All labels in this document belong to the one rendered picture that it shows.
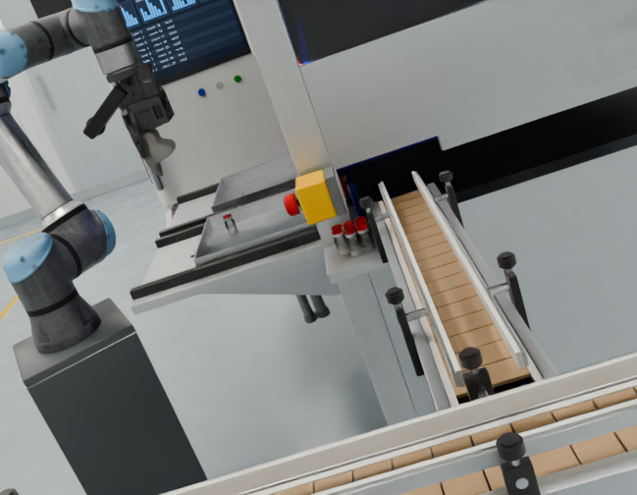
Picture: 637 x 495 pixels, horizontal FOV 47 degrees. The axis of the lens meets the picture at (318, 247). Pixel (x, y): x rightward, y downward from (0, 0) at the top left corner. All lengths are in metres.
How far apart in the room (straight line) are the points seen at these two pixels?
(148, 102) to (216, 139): 0.97
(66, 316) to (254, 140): 0.97
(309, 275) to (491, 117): 0.48
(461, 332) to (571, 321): 0.70
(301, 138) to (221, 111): 1.06
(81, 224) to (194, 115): 0.75
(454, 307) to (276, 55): 0.58
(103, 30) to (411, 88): 0.56
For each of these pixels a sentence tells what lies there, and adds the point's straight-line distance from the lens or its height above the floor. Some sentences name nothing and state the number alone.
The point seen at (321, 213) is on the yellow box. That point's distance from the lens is 1.26.
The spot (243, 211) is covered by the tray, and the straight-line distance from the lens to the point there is 1.70.
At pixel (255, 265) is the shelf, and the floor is 0.88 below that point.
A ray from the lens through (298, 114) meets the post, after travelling 1.31.
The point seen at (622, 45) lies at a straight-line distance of 1.41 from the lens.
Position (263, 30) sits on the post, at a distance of 1.29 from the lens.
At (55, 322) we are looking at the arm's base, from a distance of 1.68.
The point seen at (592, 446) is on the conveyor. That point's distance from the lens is 0.68.
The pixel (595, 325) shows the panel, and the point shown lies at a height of 0.54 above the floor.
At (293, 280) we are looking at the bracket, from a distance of 1.51.
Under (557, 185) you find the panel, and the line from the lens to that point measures 1.43.
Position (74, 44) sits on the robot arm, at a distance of 1.49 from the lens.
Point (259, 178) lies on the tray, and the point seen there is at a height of 0.88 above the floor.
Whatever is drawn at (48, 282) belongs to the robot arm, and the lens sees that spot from 1.66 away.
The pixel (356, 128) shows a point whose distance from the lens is 1.32.
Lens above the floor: 1.37
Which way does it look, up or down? 21 degrees down
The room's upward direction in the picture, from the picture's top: 20 degrees counter-clockwise
